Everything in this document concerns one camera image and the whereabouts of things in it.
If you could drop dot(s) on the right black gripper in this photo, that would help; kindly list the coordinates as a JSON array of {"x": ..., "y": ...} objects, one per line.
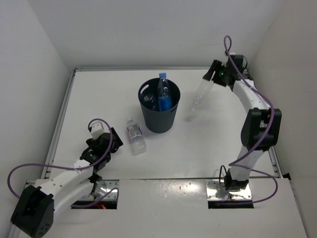
[{"x": 215, "y": 64}]

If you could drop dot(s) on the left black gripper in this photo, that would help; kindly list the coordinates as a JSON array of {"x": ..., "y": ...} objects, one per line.
[{"x": 117, "y": 142}]

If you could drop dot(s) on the clear bottle white grey label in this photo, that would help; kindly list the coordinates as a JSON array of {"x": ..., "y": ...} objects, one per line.
[{"x": 138, "y": 144}]

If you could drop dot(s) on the clear crushed bottle blue cap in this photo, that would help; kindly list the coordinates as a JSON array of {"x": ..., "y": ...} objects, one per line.
[{"x": 199, "y": 101}]

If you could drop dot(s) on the blue label bottle white cap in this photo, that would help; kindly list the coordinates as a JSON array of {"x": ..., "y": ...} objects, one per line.
[{"x": 150, "y": 101}]

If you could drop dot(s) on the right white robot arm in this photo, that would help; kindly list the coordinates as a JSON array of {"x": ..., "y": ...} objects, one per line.
[{"x": 237, "y": 176}]

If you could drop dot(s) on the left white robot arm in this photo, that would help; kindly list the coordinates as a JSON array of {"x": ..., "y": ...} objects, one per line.
[{"x": 80, "y": 187}]

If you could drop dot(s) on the dark grey plastic bin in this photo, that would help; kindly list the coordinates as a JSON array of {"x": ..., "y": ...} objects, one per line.
[{"x": 157, "y": 121}]

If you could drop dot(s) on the white front cover board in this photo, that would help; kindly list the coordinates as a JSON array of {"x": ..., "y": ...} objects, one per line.
[{"x": 179, "y": 209}]

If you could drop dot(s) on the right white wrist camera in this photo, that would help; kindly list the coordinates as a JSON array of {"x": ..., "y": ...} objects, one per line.
[{"x": 229, "y": 57}]

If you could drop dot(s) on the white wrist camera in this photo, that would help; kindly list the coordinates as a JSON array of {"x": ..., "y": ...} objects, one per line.
[
  {"x": 96, "y": 129},
  {"x": 229, "y": 57}
]

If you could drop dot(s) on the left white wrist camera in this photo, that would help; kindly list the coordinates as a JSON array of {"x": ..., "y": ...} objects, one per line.
[{"x": 96, "y": 129}]

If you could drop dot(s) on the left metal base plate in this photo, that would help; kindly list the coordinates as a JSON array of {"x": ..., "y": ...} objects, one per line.
[{"x": 108, "y": 187}]

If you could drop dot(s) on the metal base plate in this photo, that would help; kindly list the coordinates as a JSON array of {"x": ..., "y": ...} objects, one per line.
[
  {"x": 108, "y": 187},
  {"x": 217, "y": 193}
]

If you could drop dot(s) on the left aluminium frame rail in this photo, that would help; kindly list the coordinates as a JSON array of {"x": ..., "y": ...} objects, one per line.
[{"x": 54, "y": 142}]

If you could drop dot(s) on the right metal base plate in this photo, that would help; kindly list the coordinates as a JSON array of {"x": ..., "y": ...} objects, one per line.
[{"x": 217, "y": 193}]

